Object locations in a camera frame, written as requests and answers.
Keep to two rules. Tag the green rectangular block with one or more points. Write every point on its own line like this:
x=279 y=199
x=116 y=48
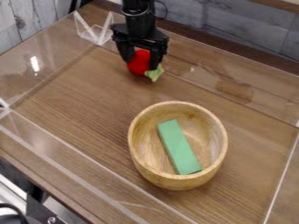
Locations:
x=180 y=153

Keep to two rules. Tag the wooden bowl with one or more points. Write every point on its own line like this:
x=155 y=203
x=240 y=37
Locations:
x=206 y=135

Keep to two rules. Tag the red plush strawberry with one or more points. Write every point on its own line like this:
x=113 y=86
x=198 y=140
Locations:
x=139 y=66

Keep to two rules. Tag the clear acrylic enclosure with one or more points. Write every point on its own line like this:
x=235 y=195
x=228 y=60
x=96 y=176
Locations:
x=71 y=99

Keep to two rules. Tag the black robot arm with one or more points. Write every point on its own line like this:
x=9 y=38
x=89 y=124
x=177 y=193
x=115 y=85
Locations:
x=137 y=32

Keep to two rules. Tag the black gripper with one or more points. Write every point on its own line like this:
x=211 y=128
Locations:
x=155 y=42

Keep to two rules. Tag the black metal bracket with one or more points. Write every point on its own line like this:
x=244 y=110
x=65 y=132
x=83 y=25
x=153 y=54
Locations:
x=37 y=214

